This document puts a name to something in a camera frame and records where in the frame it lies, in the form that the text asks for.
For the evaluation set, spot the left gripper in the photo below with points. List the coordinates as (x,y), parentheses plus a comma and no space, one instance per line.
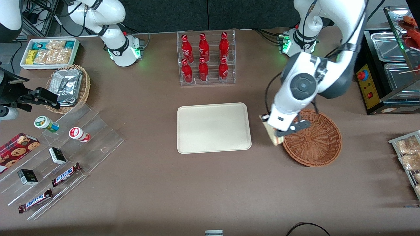
(266,119)

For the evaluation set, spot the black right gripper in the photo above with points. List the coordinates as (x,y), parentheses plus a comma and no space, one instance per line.
(9,89)

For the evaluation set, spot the layered sandwich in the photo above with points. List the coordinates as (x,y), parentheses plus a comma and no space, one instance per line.
(275,139)

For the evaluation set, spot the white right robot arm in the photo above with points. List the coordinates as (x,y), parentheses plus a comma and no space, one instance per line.
(115,49)

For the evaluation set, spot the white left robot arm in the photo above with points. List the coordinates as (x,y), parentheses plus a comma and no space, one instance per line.
(344,26)

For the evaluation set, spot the round brown wicker basket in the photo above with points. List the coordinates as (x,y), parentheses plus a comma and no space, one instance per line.
(311,141)

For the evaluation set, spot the tan wicker basket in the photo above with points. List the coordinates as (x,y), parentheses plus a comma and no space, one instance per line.
(84,88)

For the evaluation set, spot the cream plastic tray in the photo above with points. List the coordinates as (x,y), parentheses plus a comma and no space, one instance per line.
(213,127)

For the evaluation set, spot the tray of packaged pastries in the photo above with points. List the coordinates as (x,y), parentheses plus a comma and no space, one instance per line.
(393,141)

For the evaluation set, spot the silver foil packs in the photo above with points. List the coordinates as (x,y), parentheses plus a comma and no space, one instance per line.
(67,87)

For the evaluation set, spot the green lid white cup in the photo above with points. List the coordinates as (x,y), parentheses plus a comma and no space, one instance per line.
(44,123)

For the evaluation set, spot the white snack bin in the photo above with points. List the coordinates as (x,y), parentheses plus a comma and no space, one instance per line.
(23,64)

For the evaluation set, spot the clear bag of puffed snacks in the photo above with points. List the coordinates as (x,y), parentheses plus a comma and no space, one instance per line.
(63,56)
(44,56)
(55,45)

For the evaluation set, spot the yellow snack pack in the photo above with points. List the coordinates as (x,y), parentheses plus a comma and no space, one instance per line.
(31,57)

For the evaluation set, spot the red lid white cup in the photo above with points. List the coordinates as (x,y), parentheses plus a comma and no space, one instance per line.
(77,133)

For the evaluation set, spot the teal snack packet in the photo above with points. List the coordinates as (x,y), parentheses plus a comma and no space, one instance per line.
(69,44)
(38,46)

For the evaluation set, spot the small black box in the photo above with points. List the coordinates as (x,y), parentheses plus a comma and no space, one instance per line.
(57,155)
(28,177)

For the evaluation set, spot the red cookie box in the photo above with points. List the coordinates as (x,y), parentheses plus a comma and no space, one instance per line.
(16,150)

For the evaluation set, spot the clear acrylic step display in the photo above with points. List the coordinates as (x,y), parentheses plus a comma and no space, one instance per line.
(98,141)

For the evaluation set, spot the snickers bar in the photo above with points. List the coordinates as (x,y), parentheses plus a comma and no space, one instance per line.
(34,201)
(65,174)

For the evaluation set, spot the black food warmer cabinet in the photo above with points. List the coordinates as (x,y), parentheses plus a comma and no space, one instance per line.
(369,88)

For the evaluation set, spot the red cola bottle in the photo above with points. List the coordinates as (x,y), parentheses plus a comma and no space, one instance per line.
(203,47)
(203,70)
(187,49)
(223,70)
(187,72)
(224,46)

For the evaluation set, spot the clear acrylic bottle rack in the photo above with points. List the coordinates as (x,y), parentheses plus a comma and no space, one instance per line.
(211,82)

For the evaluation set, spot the steel pan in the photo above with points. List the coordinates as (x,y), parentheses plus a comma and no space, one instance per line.
(398,77)
(387,46)

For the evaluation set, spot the clear bag of brown snacks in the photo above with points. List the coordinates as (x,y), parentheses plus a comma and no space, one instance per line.
(410,162)
(417,177)
(418,190)
(408,146)

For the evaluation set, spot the wooden skewer stick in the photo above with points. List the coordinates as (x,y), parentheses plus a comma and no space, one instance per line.
(410,71)

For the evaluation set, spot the small grey device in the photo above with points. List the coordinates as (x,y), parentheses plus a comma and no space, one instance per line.
(214,233)

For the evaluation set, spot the aluminium frame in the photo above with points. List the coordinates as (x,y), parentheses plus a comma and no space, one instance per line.
(46,16)

